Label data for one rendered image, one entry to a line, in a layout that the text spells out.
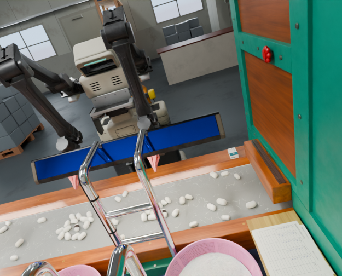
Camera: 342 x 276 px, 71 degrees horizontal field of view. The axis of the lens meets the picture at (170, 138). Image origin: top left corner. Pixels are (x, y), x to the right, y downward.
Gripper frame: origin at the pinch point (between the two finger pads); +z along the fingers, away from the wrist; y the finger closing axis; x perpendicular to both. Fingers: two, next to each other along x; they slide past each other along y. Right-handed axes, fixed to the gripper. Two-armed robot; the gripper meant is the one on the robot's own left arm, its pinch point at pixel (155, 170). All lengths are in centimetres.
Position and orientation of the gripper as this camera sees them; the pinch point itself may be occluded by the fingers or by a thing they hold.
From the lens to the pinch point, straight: 101.1
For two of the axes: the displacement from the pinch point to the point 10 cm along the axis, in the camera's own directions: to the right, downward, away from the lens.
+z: 1.8, 9.1, -3.8
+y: 9.7, -2.3, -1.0
